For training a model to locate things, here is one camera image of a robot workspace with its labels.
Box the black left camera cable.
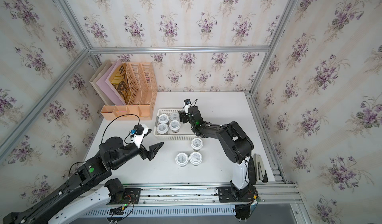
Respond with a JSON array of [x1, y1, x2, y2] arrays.
[[100, 113, 141, 144]]

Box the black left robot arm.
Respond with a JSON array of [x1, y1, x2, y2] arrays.
[[3, 136, 164, 224]]

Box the grey silver stapler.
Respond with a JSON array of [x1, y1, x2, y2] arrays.
[[253, 154, 269, 183]]

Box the aluminium rail frame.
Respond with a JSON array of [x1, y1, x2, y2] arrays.
[[49, 184, 312, 224]]

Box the beige folder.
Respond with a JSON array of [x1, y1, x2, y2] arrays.
[[90, 60, 114, 105]]

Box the pink folder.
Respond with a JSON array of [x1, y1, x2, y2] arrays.
[[101, 60, 126, 105]]

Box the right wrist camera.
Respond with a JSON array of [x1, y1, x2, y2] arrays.
[[183, 99, 192, 114]]

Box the yellow black patterned book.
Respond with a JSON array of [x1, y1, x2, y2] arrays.
[[111, 63, 131, 105]]

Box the peach plastic file organizer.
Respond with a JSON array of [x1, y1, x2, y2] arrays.
[[100, 60, 158, 120]]

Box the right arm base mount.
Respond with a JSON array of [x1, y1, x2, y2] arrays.
[[216, 185, 259, 203]]

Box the yogurt cup row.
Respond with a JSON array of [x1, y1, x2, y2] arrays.
[[158, 113, 170, 124], [189, 151, 203, 166], [157, 123, 169, 135], [191, 137, 204, 151], [169, 120, 181, 133], [169, 112, 180, 121], [175, 152, 189, 167]]

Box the white plastic basket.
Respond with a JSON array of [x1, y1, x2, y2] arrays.
[[153, 108, 196, 140]]

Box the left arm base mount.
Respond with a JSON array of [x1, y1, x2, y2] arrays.
[[104, 178, 142, 205]]

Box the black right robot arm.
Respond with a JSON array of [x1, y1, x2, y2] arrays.
[[179, 105, 254, 200]]

